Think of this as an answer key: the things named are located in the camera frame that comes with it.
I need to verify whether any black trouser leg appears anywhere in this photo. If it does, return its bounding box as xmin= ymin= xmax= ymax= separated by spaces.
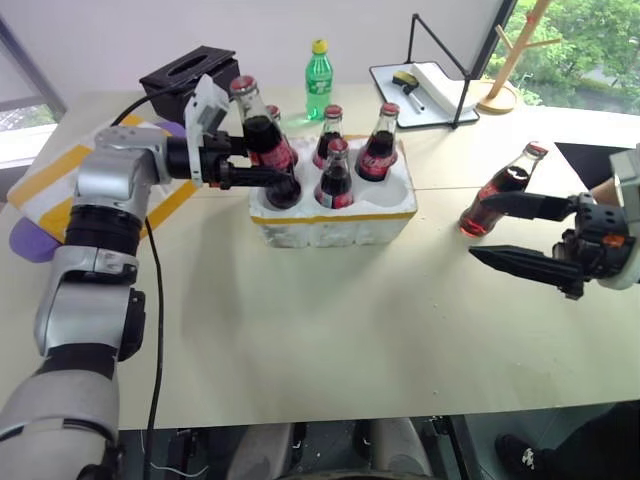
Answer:
xmin=538 ymin=399 xmax=640 ymax=480

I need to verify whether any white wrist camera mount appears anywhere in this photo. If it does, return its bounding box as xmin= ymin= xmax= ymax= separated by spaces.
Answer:
xmin=182 ymin=74 xmax=232 ymax=189
xmin=597 ymin=143 xmax=640 ymax=292

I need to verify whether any glass cola bottle red cap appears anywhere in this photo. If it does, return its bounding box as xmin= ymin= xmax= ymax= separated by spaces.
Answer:
xmin=313 ymin=138 xmax=356 ymax=210
xmin=311 ymin=104 xmax=346 ymax=171
xmin=265 ymin=104 xmax=301 ymax=167
xmin=354 ymin=101 xmax=402 ymax=183
xmin=229 ymin=74 xmax=304 ymax=211
xmin=458 ymin=141 xmax=549 ymax=239

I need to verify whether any white tray black rim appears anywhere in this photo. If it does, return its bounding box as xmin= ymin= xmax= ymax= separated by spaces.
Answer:
xmin=369 ymin=61 xmax=482 ymax=131

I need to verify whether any grey window frame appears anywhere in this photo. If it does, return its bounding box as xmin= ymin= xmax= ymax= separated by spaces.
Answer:
xmin=0 ymin=13 xmax=69 ymax=169

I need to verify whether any white foam crate yellow tape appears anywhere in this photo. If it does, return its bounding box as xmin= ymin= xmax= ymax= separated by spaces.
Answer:
xmin=248 ymin=133 xmax=419 ymax=249

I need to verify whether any white foam lid yellow tape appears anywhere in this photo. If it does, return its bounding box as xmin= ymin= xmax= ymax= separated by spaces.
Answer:
xmin=6 ymin=113 xmax=202 ymax=242

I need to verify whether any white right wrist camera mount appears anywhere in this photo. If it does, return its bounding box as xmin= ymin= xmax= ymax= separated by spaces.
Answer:
xmin=597 ymin=143 xmax=640 ymax=292

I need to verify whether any green plastic soda bottle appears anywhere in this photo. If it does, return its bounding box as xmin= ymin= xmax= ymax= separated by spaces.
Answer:
xmin=304 ymin=38 xmax=334 ymax=122

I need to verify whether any black tissue box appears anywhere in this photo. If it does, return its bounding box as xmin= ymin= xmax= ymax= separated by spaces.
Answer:
xmin=138 ymin=45 xmax=239 ymax=124

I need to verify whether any brown cardboard piece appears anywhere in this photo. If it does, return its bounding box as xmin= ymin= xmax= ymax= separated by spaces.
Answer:
xmin=591 ymin=176 xmax=622 ymax=207

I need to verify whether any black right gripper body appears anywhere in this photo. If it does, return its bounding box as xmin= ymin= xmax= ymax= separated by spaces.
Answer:
xmin=551 ymin=191 xmax=631 ymax=301

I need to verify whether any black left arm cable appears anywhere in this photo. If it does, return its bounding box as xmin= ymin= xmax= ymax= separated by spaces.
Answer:
xmin=110 ymin=91 xmax=167 ymax=480

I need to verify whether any black flat mat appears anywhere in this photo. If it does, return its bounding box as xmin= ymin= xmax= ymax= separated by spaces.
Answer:
xmin=553 ymin=141 xmax=640 ymax=194

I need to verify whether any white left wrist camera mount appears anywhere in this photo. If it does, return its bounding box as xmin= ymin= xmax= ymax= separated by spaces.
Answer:
xmin=182 ymin=74 xmax=232 ymax=189

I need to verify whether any black metal rod stand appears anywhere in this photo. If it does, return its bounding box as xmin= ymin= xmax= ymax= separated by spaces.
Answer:
xmin=408 ymin=12 xmax=474 ymax=131

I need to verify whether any wooden coat stand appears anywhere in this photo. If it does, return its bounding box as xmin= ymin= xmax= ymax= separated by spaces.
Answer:
xmin=476 ymin=0 xmax=564 ymax=116

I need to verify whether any purple mat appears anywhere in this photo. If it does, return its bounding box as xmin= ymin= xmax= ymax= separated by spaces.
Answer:
xmin=9 ymin=119 xmax=187 ymax=264

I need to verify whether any yellow black eraser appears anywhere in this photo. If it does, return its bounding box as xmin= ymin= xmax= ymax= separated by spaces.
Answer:
xmin=391 ymin=70 xmax=420 ymax=95

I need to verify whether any black shoe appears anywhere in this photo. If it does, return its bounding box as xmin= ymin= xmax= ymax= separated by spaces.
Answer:
xmin=494 ymin=433 xmax=552 ymax=474

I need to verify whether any black table frame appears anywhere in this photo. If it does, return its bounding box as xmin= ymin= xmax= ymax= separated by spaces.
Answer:
xmin=428 ymin=414 xmax=472 ymax=480

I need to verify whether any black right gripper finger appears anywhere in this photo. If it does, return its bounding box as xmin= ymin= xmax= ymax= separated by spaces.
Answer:
xmin=481 ymin=191 xmax=577 ymax=222
xmin=468 ymin=244 xmax=587 ymax=290

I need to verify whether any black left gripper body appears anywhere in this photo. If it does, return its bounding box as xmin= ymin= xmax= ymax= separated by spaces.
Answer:
xmin=199 ymin=130 xmax=252 ymax=192

